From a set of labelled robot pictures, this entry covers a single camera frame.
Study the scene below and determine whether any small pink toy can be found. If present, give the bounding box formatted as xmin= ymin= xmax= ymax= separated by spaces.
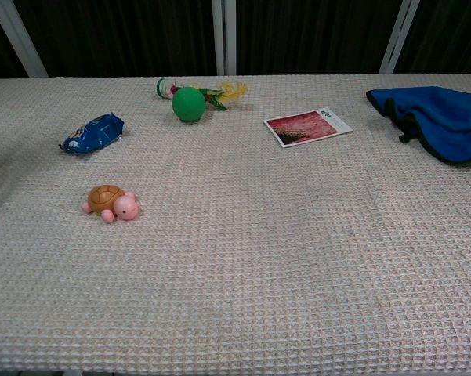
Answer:
xmin=81 ymin=184 xmax=141 ymax=225

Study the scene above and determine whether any beige waffle weave tablecloth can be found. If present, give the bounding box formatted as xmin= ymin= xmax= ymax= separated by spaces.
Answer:
xmin=0 ymin=73 xmax=471 ymax=373

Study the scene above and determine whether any red picture postcard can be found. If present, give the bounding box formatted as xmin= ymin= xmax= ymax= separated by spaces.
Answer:
xmin=263 ymin=107 xmax=353 ymax=149

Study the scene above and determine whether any green rubber ball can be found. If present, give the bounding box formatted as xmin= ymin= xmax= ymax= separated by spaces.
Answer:
xmin=171 ymin=86 xmax=207 ymax=123

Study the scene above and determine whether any feather shuttlecock with green base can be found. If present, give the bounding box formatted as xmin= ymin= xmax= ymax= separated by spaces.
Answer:
xmin=155 ymin=77 xmax=248 ymax=111

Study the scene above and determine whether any blue snack packet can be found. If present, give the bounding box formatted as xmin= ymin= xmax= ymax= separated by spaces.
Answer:
xmin=58 ymin=112 xmax=125 ymax=156

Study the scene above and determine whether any dark pleated curtain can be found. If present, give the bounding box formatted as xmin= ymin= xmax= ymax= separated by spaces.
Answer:
xmin=0 ymin=0 xmax=471 ymax=80

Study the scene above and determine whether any blue folded cloth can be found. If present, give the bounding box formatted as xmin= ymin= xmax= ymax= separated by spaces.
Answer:
xmin=366 ymin=85 xmax=471 ymax=168

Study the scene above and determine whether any white metal frame post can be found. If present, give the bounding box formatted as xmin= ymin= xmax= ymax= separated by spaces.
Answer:
xmin=212 ymin=0 xmax=237 ymax=76
xmin=0 ymin=0 xmax=49 ymax=78
xmin=379 ymin=0 xmax=421 ymax=74

